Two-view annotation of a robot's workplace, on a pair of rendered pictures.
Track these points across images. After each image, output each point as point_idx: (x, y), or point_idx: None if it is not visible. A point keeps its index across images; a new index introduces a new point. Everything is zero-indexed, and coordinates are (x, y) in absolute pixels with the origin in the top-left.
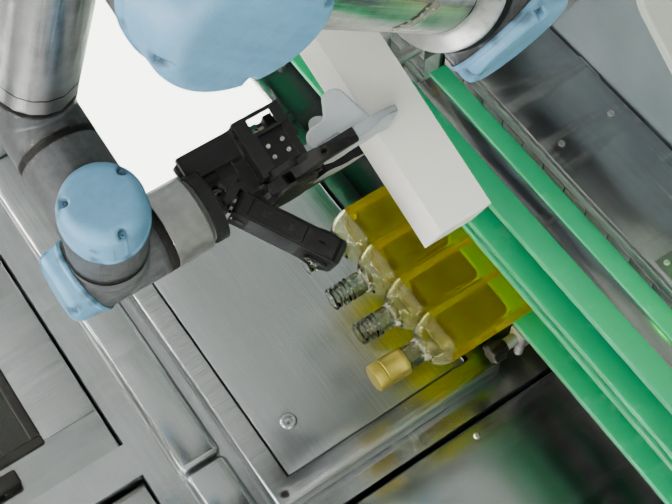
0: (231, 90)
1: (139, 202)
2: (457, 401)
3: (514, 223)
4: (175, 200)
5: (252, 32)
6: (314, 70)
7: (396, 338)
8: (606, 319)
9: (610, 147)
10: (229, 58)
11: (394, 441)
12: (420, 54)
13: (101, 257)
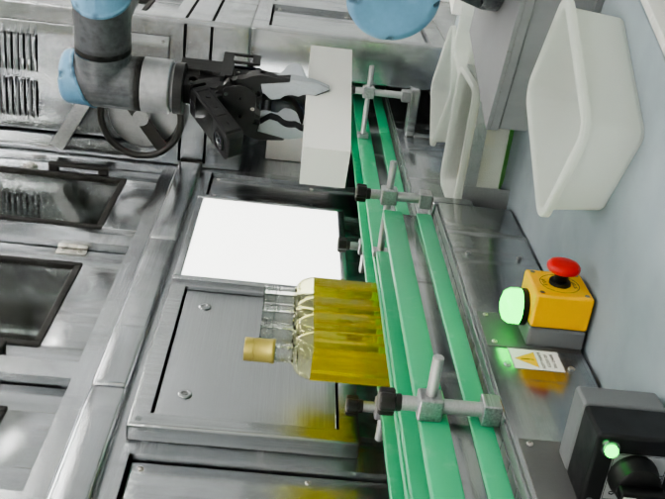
0: (323, 269)
1: None
2: (312, 455)
3: (398, 271)
4: (160, 58)
5: None
6: None
7: (301, 399)
8: (413, 325)
9: (502, 266)
10: None
11: (243, 446)
12: (418, 203)
13: (79, 2)
